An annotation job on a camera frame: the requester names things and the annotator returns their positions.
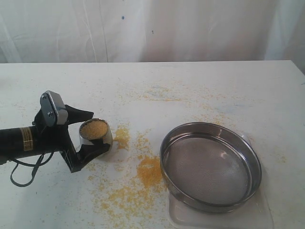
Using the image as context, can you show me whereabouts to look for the white backdrop curtain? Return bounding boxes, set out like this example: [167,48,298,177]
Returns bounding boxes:
[0,0,305,62]

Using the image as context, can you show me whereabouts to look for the rice and millet grains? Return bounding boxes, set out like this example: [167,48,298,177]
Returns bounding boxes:
[81,120,108,140]

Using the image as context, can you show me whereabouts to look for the yellow spilled grain pile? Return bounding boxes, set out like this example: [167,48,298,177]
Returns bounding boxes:
[137,156,162,188]

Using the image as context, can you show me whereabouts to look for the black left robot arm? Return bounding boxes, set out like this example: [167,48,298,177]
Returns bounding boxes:
[0,104,111,173]

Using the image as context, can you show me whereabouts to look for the clear plastic tray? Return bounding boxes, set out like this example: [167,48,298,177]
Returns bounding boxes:
[165,132,274,229]

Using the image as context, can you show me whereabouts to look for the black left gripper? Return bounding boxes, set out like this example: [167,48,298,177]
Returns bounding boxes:
[32,104,106,173]

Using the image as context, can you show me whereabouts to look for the stainless steel cup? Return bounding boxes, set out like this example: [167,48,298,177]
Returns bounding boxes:
[79,118,113,161]

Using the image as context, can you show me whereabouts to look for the round steel mesh sieve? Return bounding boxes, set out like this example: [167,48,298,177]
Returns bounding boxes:
[160,122,262,213]

